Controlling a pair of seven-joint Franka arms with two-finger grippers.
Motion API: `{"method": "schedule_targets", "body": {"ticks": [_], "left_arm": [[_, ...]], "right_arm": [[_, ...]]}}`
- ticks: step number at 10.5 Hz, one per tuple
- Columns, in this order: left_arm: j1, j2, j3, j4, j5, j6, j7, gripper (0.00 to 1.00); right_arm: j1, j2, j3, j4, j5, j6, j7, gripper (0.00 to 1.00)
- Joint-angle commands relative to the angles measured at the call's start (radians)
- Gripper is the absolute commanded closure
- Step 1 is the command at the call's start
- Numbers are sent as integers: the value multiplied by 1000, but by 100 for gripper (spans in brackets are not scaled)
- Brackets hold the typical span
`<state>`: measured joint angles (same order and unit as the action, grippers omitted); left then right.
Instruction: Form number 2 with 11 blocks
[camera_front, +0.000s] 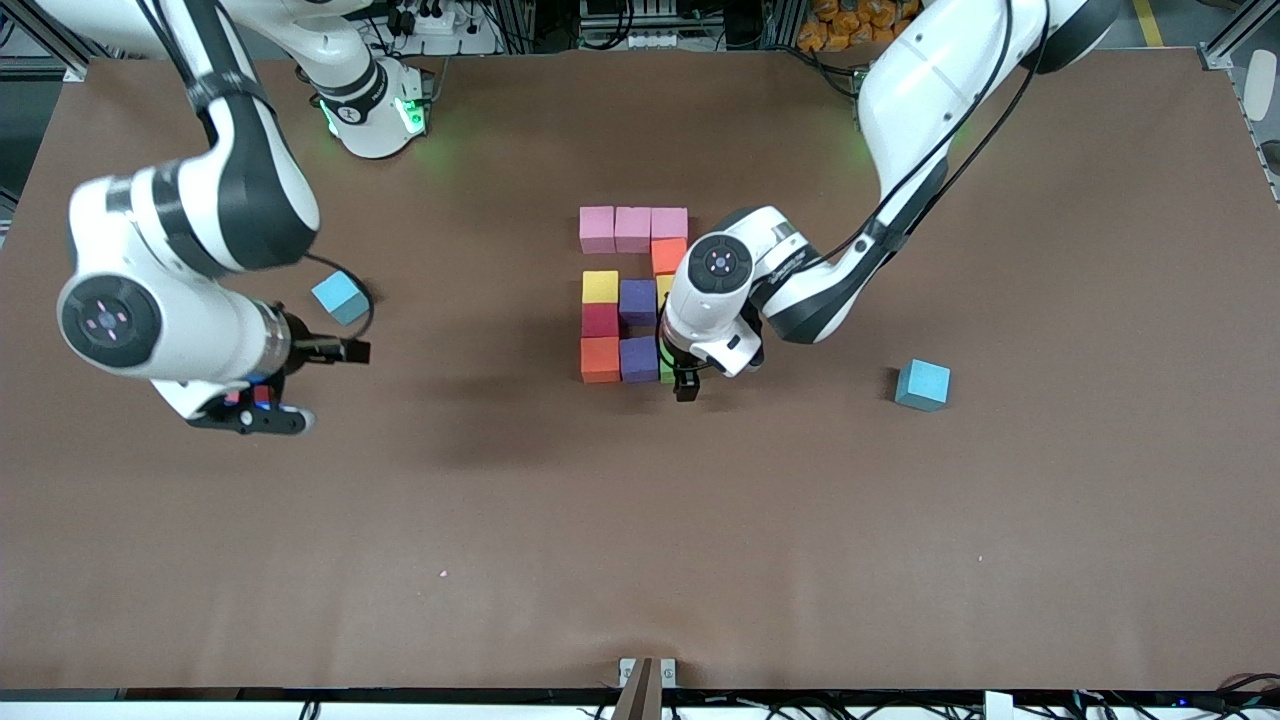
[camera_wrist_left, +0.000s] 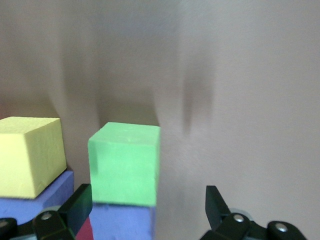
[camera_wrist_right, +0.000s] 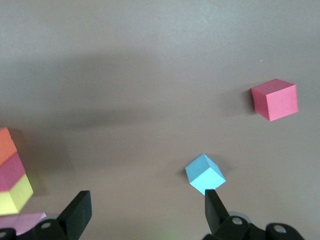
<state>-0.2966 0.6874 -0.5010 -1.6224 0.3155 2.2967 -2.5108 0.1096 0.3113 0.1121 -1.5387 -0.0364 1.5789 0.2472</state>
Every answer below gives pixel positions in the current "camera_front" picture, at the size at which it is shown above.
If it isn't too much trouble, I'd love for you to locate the purple foam cube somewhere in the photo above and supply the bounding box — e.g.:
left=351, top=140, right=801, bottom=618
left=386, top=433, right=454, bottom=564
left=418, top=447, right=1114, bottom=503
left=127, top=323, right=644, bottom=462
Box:
left=620, top=336, right=660, bottom=384
left=619, top=279, right=658, bottom=327

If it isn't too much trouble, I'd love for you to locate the cyan foam cube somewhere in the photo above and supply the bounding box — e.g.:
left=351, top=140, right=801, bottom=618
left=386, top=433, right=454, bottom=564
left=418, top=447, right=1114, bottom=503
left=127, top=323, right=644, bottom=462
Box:
left=894, top=359, right=952, bottom=413
left=310, top=268, right=374, bottom=327

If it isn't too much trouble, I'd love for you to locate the brown wooden strip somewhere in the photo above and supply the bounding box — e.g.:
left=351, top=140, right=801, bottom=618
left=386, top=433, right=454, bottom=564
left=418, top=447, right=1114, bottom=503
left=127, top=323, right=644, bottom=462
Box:
left=610, top=658, right=663, bottom=720

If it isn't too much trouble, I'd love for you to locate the white power strip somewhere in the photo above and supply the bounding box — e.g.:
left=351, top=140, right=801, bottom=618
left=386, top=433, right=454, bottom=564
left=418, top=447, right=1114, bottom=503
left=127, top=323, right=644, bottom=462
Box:
left=385, top=0, right=506, bottom=56

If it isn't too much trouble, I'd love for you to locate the white round plastic object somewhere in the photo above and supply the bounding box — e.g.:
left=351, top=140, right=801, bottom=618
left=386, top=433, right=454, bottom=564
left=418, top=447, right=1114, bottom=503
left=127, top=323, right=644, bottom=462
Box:
left=1243, top=48, right=1280, bottom=123

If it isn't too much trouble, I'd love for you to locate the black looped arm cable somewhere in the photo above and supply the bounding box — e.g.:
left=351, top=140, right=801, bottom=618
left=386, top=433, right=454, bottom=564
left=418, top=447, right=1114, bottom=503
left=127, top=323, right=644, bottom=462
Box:
left=298, top=250, right=377, bottom=343

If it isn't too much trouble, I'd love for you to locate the metal table bracket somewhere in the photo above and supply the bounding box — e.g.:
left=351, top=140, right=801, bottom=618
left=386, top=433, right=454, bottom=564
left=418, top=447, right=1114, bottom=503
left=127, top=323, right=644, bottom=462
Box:
left=618, top=656, right=678, bottom=691

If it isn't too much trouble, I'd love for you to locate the aluminium frame profile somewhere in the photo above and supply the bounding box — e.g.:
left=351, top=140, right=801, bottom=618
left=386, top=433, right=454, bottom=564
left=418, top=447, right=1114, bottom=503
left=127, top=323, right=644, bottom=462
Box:
left=1200, top=0, right=1280, bottom=71
left=0, top=0, right=89, bottom=83

